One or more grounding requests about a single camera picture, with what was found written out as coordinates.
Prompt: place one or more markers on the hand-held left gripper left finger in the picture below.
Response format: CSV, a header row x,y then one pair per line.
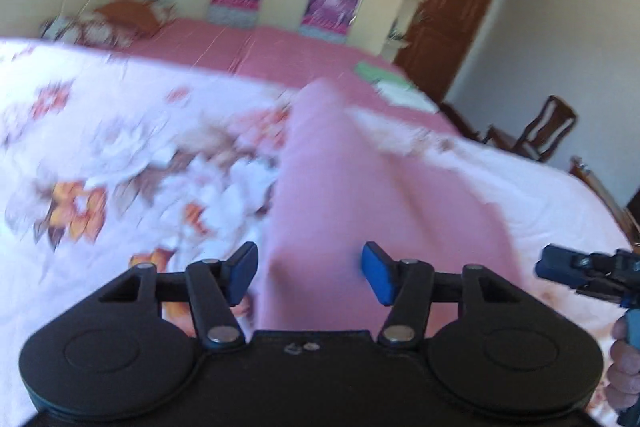
x,y
242,272

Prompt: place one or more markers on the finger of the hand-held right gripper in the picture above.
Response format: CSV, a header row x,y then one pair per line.
x,y
555,264

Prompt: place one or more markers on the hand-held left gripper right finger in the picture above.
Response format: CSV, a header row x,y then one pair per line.
x,y
377,274

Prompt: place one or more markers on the pink long-sleeved sweater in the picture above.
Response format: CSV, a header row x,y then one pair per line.
x,y
350,187

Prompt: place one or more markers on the person's right hand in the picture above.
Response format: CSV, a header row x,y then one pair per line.
x,y
622,374

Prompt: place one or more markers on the dark wooden chair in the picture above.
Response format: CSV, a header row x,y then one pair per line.
x,y
547,129

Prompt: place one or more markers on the white folded cloth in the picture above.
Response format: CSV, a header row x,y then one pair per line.
x,y
407,97

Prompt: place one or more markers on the white floral blanket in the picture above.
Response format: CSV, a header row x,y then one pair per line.
x,y
100,132

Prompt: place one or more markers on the pink bed sheet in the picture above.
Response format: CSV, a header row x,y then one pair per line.
x,y
260,52

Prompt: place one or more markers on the brown wooden door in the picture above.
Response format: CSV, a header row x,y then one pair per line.
x,y
450,17

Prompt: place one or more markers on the orange-brown pillow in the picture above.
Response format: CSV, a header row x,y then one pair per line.
x,y
137,14

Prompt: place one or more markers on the floral pillow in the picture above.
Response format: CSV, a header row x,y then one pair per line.
x,y
85,32

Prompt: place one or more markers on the wooden bed frame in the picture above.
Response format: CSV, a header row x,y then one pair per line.
x,y
605,197

